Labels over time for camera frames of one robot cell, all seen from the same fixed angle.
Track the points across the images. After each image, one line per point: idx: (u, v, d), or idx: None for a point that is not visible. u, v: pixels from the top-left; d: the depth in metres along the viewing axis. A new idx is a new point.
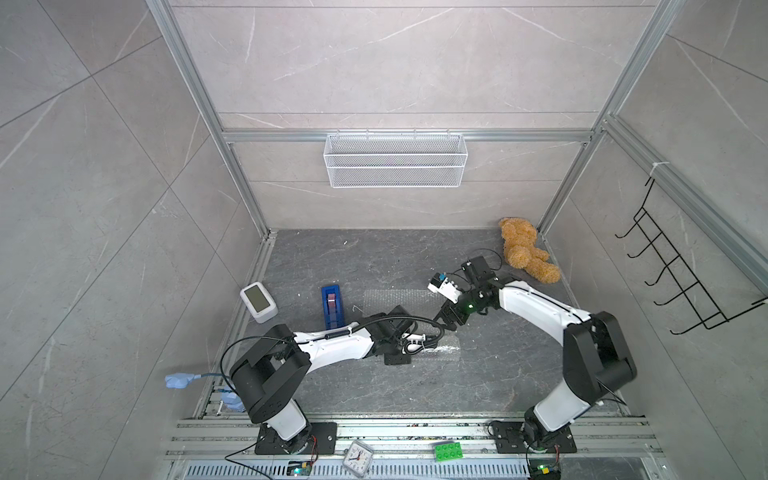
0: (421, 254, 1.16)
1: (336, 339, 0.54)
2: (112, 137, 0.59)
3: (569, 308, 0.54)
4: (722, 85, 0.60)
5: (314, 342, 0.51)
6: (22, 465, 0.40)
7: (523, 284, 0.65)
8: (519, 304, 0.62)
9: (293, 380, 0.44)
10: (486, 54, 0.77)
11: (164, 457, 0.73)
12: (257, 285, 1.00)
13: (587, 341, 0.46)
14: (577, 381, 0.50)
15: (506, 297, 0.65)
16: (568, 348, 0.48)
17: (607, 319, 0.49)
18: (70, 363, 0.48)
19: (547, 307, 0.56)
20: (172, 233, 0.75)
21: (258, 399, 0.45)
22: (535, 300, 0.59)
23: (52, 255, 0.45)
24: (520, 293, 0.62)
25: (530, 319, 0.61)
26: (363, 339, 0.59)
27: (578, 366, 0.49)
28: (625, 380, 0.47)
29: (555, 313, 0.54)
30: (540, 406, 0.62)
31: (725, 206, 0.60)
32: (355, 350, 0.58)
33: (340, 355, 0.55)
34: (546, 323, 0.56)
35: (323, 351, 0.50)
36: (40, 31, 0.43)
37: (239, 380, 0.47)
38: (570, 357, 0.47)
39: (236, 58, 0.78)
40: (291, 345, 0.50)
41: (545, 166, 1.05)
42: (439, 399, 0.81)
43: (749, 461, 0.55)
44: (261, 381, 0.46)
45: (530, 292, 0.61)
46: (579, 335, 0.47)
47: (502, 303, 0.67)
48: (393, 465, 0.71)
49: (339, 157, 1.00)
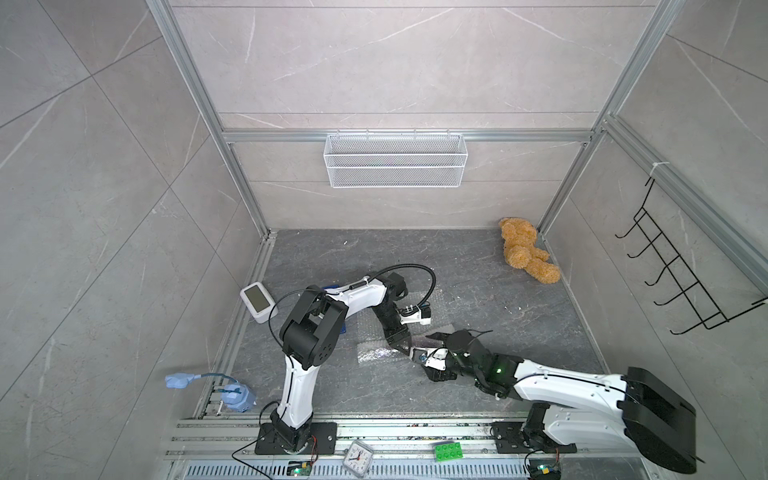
0: (420, 254, 1.16)
1: (358, 288, 0.64)
2: (112, 137, 0.59)
3: (602, 382, 0.49)
4: (722, 86, 0.60)
5: (341, 293, 0.59)
6: (22, 465, 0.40)
7: (533, 369, 0.58)
8: (542, 392, 0.56)
9: (338, 325, 0.53)
10: (486, 54, 0.77)
11: (164, 457, 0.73)
12: (257, 285, 1.00)
13: (652, 418, 0.42)
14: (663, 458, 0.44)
15: (526, 390, 0.57)
16: (638, 433, 0.44)
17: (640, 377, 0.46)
18: (70, 362, 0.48)
19: (580, 390, 0.50)
20: (172, 233, 0.75)
21: (313, 347, 0.53)
22: (559, 385, 0.53)
23: (53, 255, 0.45)
24: (541, 382, 0.55)
25: (564, 402, 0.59)
26: (380, 285, 0.69)
27: (657, 444, 0.43)
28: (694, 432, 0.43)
29: (593, 394, 0.48)
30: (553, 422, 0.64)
31: (725, 206, 0.60)
32: (375, 296, 0.67)
33: (363, 302, 0.63)
34: (586, 405, 0.51)
35: (351, 299, 0.58)
36: (40, 31, 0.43)
37: (289, 338, 0.55)
38: (644, 440, 0.44)
39: (236, 59, 0.78)
40: (326, 298, 0.58)
41: (546, 166, 1.06)
42: (439, 399, 0.81)
43: (749, 461, 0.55)
44: (311, 333, 0.55)
45: (547, 377, 0.55)
46: (640, 417, 0.42)
47: (522, 395, 0.59)
48: (393, 465, 0.71)
49: (339, 157, 1.00)
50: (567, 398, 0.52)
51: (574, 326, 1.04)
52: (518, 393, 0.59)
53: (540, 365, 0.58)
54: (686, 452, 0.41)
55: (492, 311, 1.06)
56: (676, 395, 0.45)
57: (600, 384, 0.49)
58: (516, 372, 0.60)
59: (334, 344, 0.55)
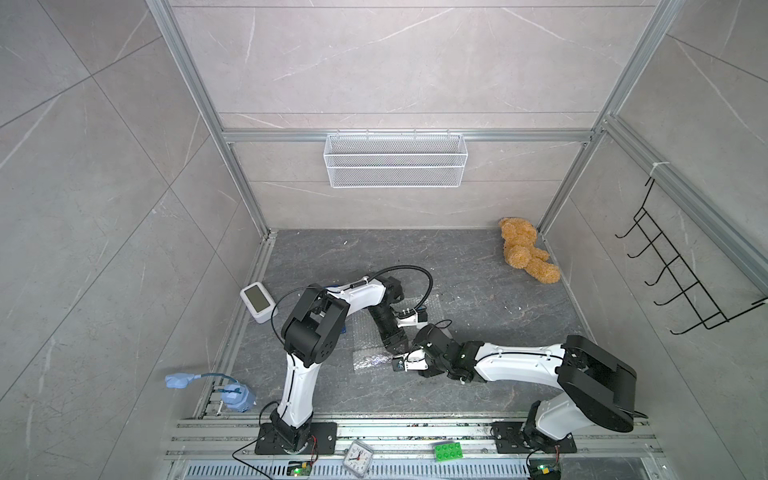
0: (420, 254, 1.16)
1: (358, 286, 0.65)
2: (112, 137, 0.59)
3: (546, 351, 0.52)
4: (722, 86, 0.60)
5: (343, 291, 0.60)
6: (22, 465, 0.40)
7: (490, 350, 0.62)
8: (499, 370, 0.58)
9: (340, 323, 0.54)
10: (487, 54, 0.77)
11: (164, 457, 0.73)
12: (257, 285, 1.00)
13: (583, 381, 0.44)
14: (603, 420, 0.46)
15: (486, 371, 0.60)
16: (576, 397, 0.46)
17: (579, 343, 0.49)
18: (70, 363, 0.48)
19: (527, 362, 0.53)
20: (172, 233, 0.75)
21: (315, 345, 0.54)
22: (511, 361, 0.56)
23: (53, 254, 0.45)
24: (497, 361, 0.58)
25: (519, 377, 0.56)
26: (380, 284, 0.70)
27: (594, 406, 0.45)
28: (631, 391, 0.45)
29: (538, 364, 0.51)
30: (542, 420, 0.65)
31: (725, 206, 0.60)
32: (375, 294, 0.68)
33: (364, 300, 0.64)
34: (536, 376, 0.53)
35: (350, 297, 0.59)
36: (40, 31, 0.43)
37: (291, 336, 0.56)
38: (584, 403, 0.46)
39: (236, 59, 0.78)
40: (328, 296, 0.59)
41: (545, 166, 1.05)
42: (439, 399, 0.81)
43: (750, 461, 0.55)
44: (313, 331, 0.55)
45: (500, 355, 0.59)
46: (575, 379, 0.45)
47: (482, 375, 0.62)
48: (393, 465, 0.71)
49: (339, 157, 1.00)
50: (519, 373, 0.55)
51: (574, 326, 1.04)
52: (480, 374, 0.62)
53: (497, 346, 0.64)
54: (619, 411, 0.43)
55: (492, 311, 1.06)
56: (612, 358, 0.47)
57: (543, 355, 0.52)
58: (476, 355, 0.63)
59: (336, 341, 0.56)
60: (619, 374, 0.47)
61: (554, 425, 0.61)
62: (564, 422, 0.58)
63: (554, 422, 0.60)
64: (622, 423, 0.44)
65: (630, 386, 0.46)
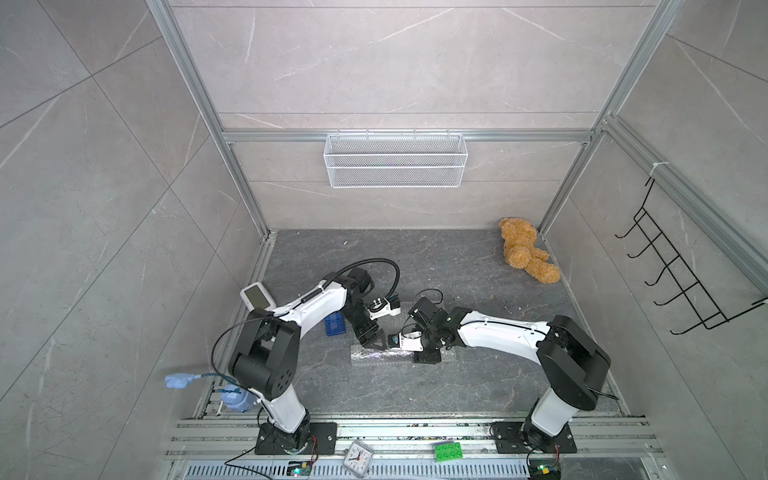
0: (420, 254, 1.16)
1: (312, 299, 0.57)
2: (112, 137, 0.59)
3: (531, 326, 0.53)
4: (722, 86, 0.60)
5: (294, 309, 0.53)
6: (22, 465, 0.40)
7: (476, 317, 0.63)
8: (483, 339, 0.60)
9: (293, 348, 0.47)
10: (486, 54, 0.77)
11: (164, 457, 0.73)
12: (257, 285, 1.00)
13: (561, 357, 0.46)
14: (572, 396, 0.49)
15: (470, 337, 0.62)
16: (551, 368, 0.48)
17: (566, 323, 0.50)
18: (70, 362, 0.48)
19: (509, 333, 0.55)
20: (172, 233, 0.75)
21: (269, 376, 0.47)
22: (495, 329, 0.58)
23: (53, 255, 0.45)
24: (479, 328, 0.60)
25: (501, 347, 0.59)
26: (338, 290, 0.63)
27: (565, 378, 0.47)
28: (606, 373, 0.48)
29: (520, 337, 0.53)
30: (537, 416, 0.65)
31: (725, 206, 0.60)
32: (334, 301, 0.61)
33: (321, 311, 0.57)
34: (515, 348, 0.55)
35: (306, 314, 0.53)
36: (40, 31, 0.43)
37: (240, 373, 0.48)
38: (558, 375, 0.48)
39: (236, 59, 0.78)
40: (275, 320, 0.51)
41: (546, 166, 1.06)
42: (439, 399, 0.81)
43: (750, 461, 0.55)
44: (264, 361, 0.49)
45: (486, 323, 0.60)
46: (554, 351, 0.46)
47: (466, 342, 0.64)
48: (393, 465, 0.71)
49: (339, 157, 1.00)
50: (503, 343, 0.57)
51: None
52: (462, 340, 0.65)
53: (483, 313, 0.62)
54: (586, 388, 0.45)
55: (492, 311, 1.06)
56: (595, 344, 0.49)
57: (527, 329, 0.53)
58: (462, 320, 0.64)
59: (293, 366, 0.49)
60: (597, 357, 0.49)
61: (549, 420, 0.62)
62: (552, 411, 0.59)
63: (545, 414, 0.62)
64: (590, 401, 0.46)
65: (605, 370, 0.48)
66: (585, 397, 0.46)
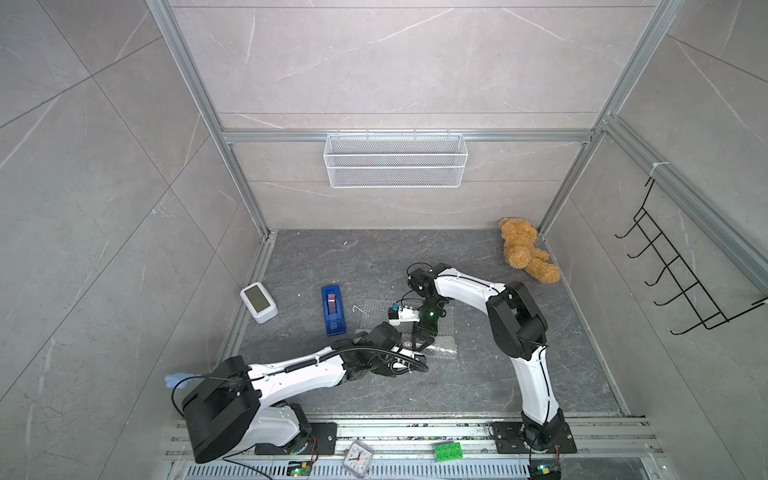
0: (420, 255, 1.16)
1: (298, 371, 0.51)
2: (112, 137, 0.59)
3: (489, 284, 0.63)
4: (722, 86, 0.60)
5: (270, 377, 0.47)
6: (22, 465, 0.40)
7: (451, 272, 0.73)
8: (451, 289, 0.71)
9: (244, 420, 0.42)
10: (487, 54, 0.77)
11: (164, 457, 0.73)
12: (257, 285, 1.00)
13: (504, 310, 0.56)
14: (506, 347, 0.60)
15: (441, 286, 0.73)
16: (493, 321, 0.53)
17: (518, 287, 0.59)
18: (71, 362, 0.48)
19: (472, 287, 0.65)
20: (172, 233, 0.75)
21: (205, 438, 0.42)
22: (464, 282, 0.68)
23: (53, 254, 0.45)
24: (450, 279, 0.71)
25: (464, 300, 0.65)
26: (332, 371, 0.55)
27: (502, 330, 0.58)
28: (540, 333, 0.57)
29: (481, 290, 0.63)
30: (525, 400, 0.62)
31: (725, 206, 0.60)
32: (325, 378, 0.55)
33: (304, 385, 0.51)
34: (476, 302, 0.65)
35: (281, 386, 0.47)
36: (40, 31, 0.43)
37: (187, 415, 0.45)
38: (497, 328, 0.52)
39: (236, 59, 0.78)
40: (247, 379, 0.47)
41: (546, 166, 1.06)
42: (439, 399, 0.81)
43: (750, 461, 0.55)
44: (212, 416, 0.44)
45: (457, 275, 0.71)
46: (498, 305, 0.56)
47: (438, 291, 0.75)
48: (393, 465, 0.71)
49: (339, 157, 1.00)
50: (467, 296, 0.67)
51: (574, 326, 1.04)
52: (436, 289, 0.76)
53: (457, 270, 0.73)
54: (515, 338, 0.56)
55: None
56: (538, 306, 0.58)
57: (488, 286, 0.63)
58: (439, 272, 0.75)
59: (237, 437, 0.44)
60: (536, 319, 0.59)
61: (533, 404, 0.65)
62: (527, 388, 0.65)
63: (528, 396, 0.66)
64: (518, 352, 0.57)
65: (541, 331, 0.58)
66: (514, 347, 0.58)
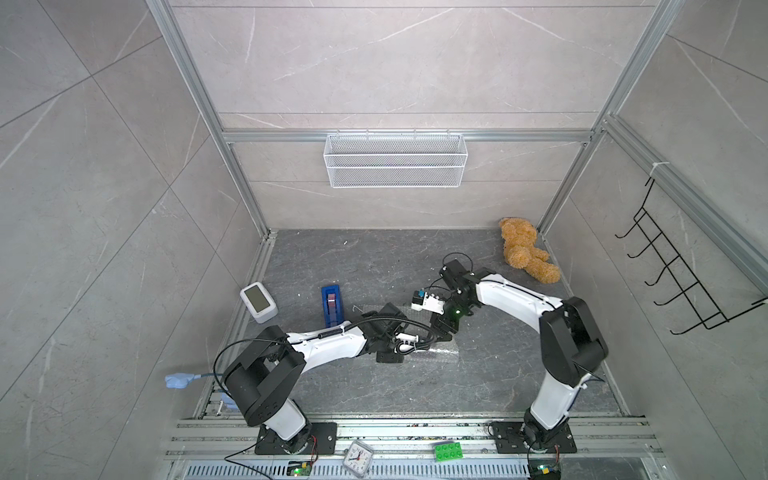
0: (420, 254, 1.16)
1: (329, 338, 0.55)
2: (112, 137, 0.59)
3: (543, 297, 0.56)
4: (722, 85, 0.60)
5: (307, 342, 0.51)
6: (22, 465, 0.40)
7: (495, 278, 0.67)
8: (495, 297, 0.64)
9: (290, 380, 0.45)
10: (486, 54, 0.77)
11: (164, 457, 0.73)
12: (257, 285, 1.00)
13: (560, 331, 0.48)
14: (556, 369, 0.53)
15: (483, 290, 0.67)
16: (545, 339, 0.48)
17: (577, 304, 0.52)
18: (70, 362, 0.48)
19: (522, 298, 0.58)
20: (172, 233, 0.75)
21: (253, 402, 0.44)
22: (511, 291, 0.61)
23: (53, 255, 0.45)
24: (495, 286, 0.64)
25: (503, 308, 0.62)
26: (356, 338, 0.59)
27: (555, 351, 0.51)
28: (598, 361, 0.49)
29: (532, 302, 0.56)
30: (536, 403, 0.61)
31: (725, 206, 0.60)
32: (349, 349, 0.59)
33: (334, 354, 0.55)
34: (523, 314, 0.58)
35: (317, 351, 0.51)
36: (40, 31, 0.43)
37: (231, 383, 0.47)
38: (548, 346, 0.52)
39: (236, 58, 0.78)
40: (286, 345, 0.50)
41: (546, 166, 1.06)
42: (440, 399, 0.82)
43: (750, 461, 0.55)
44: (256, 382, 0.46)
45: (505, 284, 0.64)
46: (553, 322, 0.49)
47: (477, 296, 0.69)
48: (393, 465, 0.71)
49: (339, 157, 1.00)
50: (514, 306, 0.60)
51: None
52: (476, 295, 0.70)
53: (502, 277, 0.66)
54: (571, 361, 0.48)
55: (491, 311, 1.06)
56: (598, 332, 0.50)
57: (539, 299, 0.56)
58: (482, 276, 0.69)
59: (282, 401, 0.47)
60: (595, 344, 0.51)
61: (546, 411, 0.64)
62: (544, 396, 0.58)
63: (542, 401, 0.64)
64: (569, 377, 0.50)
65: (600, 359, 0.50)
66: (566, 371, 0.50)
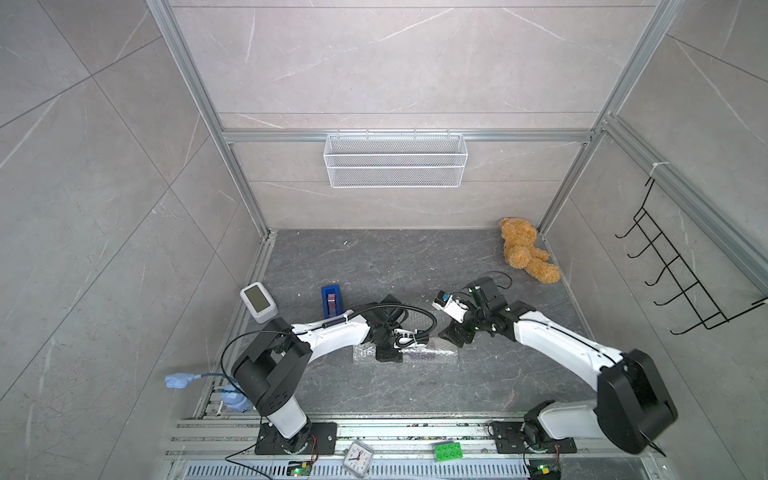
0: (420, 255, 1.16)
1: (333, 327, 0.55)
2: (112, 137, 0.59)
3: (599, 348, 0.49)
4: (722, 85, 0.60)
5: (311, 332, 0.51)
6: (22, 465, 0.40)
7: (539, 318, 0.60)
8: (536, 339, 0.58)
9: (297, 370, 0.45)
10: (486, 54, 0.77)
11: (164, 457, 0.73)
12: (257, 285, 1.00)
13: (625, 389, 0.42)
14: (617, 430, 0.45)
15: (523, 331, 0.60)
16: (605, 398, 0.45)
17: (641, 359, 0.45)
18: (70, 363, 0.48)
19: (572, 348, 0.51)
20: (172, 233, 0.75)
21: (263, 393, 0.45)
22: (556, 336, 0.54)
23: (53, 255, 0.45)
24: (538, 328, 0.58)
25: (551, 355, 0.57)
26: (360, 326, 0.60)
27: (617, 413, 0.44)
28: (666, 423, 0.43)
29: (583, 353, 0.50)
30: (550, 414, 0.64)
31: (725, 206, 0.60)
32: (353, 336, 0.59)
33: (338, 342, 0.56)
34: (574, 364, 0.52)
35: (322, 340, 0.51)
36: (40, 31, 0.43)
37: (240, 377, 0.48)
38: (608, 405, 0.45)
39: (236, 58, 0.78)
40: (290, 337, 0.50)
41: (546, 166, 1.06)
42: (439, 399, 0.81)
43: (749, 460, 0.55)
44: (265, 374, 0.47)
45: (549, 328, 0.56)
46: (616, 382, 0.43)
47: (516, 336, 0.63)
48: (393, 465, 0.71)
49: (339, 157, 1.00)
50: (560, 353, 0.54)
51: (574, 326, 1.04)
52: (514, 334, 0.63)
53: (548, 318, 0.59)
54: (636, 426, 0.42)
55: None
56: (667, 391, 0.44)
57: (595, 350, 0.49)
58: (523, 314, 0.62)
59: (291, 390, 0.48)
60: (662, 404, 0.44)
61: (559, 426, 0.62)
62: (565, 417, 0.59)
63: (561, 420, 0.61)
64: (634, 441, 0.43)
65: (669, 422, 0.43)
66: (630, 435, 0.43)
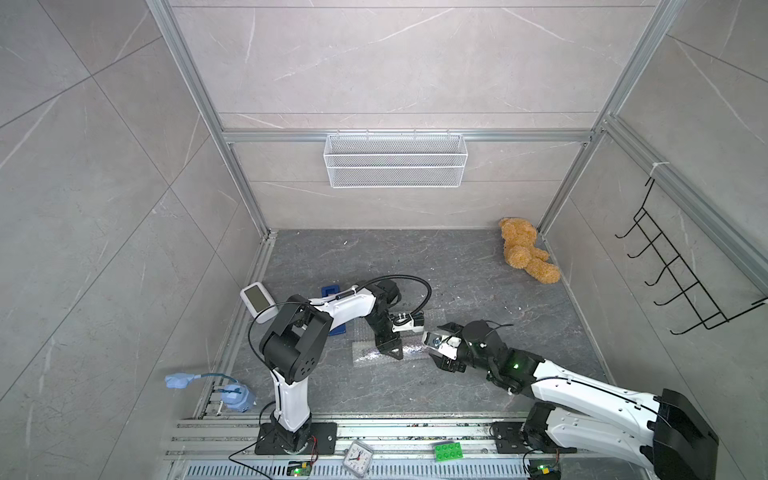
0: (420, 255, 1.16)
1: (346, 298, 0.61)
2: (112, 137, 0.59)
3: (635, 399, 0.47)
4: (722, 86, 0.60)
5: (327, 303, 0.56)
6: (22, 465, 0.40)
7: (556, 373, 0.56)
8: (560, 396, 0.54)
9: (322, 336, 0.50)
10: (486, 54, 0.77)
11: (164, 457, 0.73)
12: (257, 285, 1.00)
13: (684, 446, 0.40)
14: None
15: (542, 390, 0.56)
16: (667, 460, 0.43)
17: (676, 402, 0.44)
18: (70, 362, 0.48)
19: (607, 404, 0.48)
20: (172, 233, 0.75)
21: (294, 361, 0.50)
22: (584, 395, 0.51)
23: (53, 254, 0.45)
24: (559, 387, 0.54)
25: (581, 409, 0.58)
26: (369, 295, 0.66)
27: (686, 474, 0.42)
28: None
29: (621, 409, 0.47)
30: (563, 427, 0.62)
31: (725, 206, 0.60)
32: (363, 306, 0.64)
33: (351, 313, 0.61)
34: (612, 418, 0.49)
35: (337, 309, 0.56)
36: (40, 31, 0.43)
37: (269, 351, 0.52)
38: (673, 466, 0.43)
39: (236, 59, 0.78)
40: (310, 308, 0.55)
41: (545, 166, 1.05)
42: (439, 399, 0.81)
43: (749, 460, 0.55)
44: (293, 344, 0.51)
45: (570, 382, 0.53)
46: (671, 440, 0.41)
47: (536, 392, 0.57)
48: (393, 465, 0.71)
49: (339, 157, 1.00)
50: (594, 410, 0.51)
51: (574, 326, 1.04)
52: (532, 389, 0.57)
53: (564, 370, 0.56)
54: None
55: (492, 311, 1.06)
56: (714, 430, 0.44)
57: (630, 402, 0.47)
58: (535, 370, 0.58)
59: (318, 356, 0.52)
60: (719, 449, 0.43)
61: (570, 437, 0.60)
62: (583, 436, 0.58)
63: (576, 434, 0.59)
64: None
65: None
66: None
